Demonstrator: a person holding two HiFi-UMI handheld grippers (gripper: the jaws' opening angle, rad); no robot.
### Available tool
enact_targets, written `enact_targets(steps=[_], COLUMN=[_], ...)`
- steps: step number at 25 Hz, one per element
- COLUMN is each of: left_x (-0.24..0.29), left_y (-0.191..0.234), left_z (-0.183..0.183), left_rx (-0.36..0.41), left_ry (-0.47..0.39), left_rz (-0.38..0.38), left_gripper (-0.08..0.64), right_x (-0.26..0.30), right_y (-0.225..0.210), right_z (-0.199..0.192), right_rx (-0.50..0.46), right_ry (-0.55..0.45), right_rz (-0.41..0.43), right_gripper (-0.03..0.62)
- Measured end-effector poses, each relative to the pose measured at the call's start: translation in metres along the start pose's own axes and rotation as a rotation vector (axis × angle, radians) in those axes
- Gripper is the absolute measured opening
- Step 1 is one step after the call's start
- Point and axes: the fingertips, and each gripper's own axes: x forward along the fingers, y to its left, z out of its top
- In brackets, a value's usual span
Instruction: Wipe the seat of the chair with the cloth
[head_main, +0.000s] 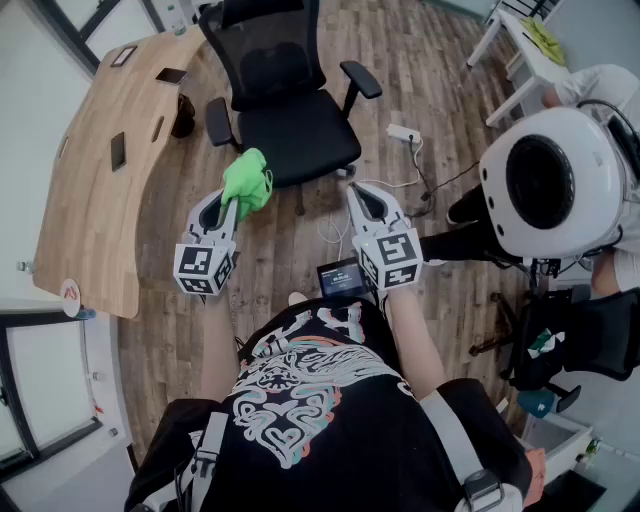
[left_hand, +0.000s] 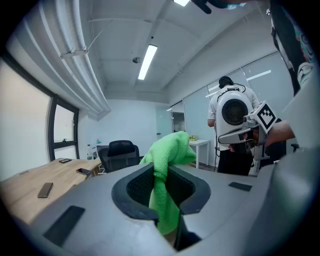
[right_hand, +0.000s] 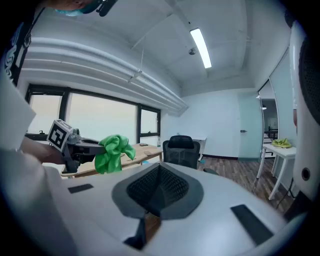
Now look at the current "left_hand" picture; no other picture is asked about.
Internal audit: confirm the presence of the green microfibre cloth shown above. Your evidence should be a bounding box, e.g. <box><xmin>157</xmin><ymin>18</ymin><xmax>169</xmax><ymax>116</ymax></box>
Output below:
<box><xmin>139</xmin><ymin>131</ymin><xmax>198</xmax><ymax>236</ymax></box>

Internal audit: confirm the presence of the black chair headrest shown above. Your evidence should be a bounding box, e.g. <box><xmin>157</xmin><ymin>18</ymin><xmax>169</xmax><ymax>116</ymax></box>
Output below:
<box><xmin>109</xmin><ymin>139</ymin><xmax>135</xmax><ymax>151</ymax></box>

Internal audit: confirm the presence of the black window frame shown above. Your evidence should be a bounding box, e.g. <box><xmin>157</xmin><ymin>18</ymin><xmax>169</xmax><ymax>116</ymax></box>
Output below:
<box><xmin>0</xmin><ymin>49</ymin><xmax>81</xmax><ymax>163</ymax></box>

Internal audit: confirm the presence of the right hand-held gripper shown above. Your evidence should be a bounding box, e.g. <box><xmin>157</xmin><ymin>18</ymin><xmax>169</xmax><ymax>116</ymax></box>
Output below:
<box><xmin>218</xmin><ymin>100</ymin><xmax>279</xmax><ymax>161</ymax></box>

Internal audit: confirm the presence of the white low cabinet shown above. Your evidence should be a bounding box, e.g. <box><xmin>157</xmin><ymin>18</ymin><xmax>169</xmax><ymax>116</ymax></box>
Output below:
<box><xmin>89</xmin><ymin>143</ymin><xmax>110</xmax><ymax>161</ymax></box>

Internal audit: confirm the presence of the white table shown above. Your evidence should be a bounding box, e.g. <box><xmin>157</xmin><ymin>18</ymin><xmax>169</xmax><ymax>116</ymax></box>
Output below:
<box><xmin>188</xmin><ymin>138</ymin><xmax>212</xmax><ymax>166</ymax></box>

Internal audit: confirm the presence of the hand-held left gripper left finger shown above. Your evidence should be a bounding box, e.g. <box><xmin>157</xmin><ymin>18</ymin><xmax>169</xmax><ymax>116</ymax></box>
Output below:
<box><xmin>28</xmin><ymin>161</ymin><xmax>176</xmax><ymax>256</ymax></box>

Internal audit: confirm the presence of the grey shoulder strap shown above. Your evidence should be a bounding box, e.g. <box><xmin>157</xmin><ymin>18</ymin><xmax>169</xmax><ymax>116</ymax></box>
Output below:
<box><xmin>282</xmin><ymin>64</ymin><xmax>320</xmax><ymax>151</ymax></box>

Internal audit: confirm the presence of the dark brown phone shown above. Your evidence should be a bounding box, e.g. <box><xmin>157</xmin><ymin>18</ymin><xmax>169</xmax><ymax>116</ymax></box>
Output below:
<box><xmin>37</xmin><ymin>182</ymin><xmax>54</xmax><ymax>199</ymax></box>

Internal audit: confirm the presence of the light wooden desk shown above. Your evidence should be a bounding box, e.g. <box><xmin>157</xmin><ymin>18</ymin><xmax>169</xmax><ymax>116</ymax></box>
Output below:
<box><xmin>0</xmin><ymin>157</ymin><xmax>103</xmax><ymax>226</ymax></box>

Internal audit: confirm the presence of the person's right forearm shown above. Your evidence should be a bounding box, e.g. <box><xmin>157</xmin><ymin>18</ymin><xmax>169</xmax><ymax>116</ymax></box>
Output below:
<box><xmin>264</xmin><ymin>119</ymin><xmax>296</xmax><ymax>148</ymax></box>

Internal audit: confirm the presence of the person's black printed t-shirt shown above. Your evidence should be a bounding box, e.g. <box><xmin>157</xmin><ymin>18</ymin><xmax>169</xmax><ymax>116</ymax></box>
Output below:
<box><xmin>269</xmin><ymin>0</ymin><xmax>316</xmax><ymax>96</ymax></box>

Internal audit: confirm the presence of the frosted glass door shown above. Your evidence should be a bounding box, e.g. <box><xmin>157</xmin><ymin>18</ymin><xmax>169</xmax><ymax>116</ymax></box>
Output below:
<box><xmin>155</xmin><ymin>104</ymin><xmax>174</xmax><ymax>142</ymax></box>

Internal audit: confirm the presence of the person's right hand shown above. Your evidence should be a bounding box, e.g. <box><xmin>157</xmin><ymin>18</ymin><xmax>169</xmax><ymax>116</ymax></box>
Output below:
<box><xmin>242</xmin><ymin>131</ymin><xmax>255</xmax><ymax>146</ymax></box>

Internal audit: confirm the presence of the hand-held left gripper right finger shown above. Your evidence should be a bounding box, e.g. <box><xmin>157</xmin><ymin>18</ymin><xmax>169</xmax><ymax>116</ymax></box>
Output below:
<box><xmin>167</xmin><ymin>163</ymin><xmax>274</xmax><ymax>255</ymax></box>

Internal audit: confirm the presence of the white ceiling pipe run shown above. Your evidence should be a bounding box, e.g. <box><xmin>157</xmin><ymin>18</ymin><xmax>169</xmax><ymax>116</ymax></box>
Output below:
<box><xmin>7</xmin><ymin>0</ymin><xmax>112</xmax><ymax>120</ymax></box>

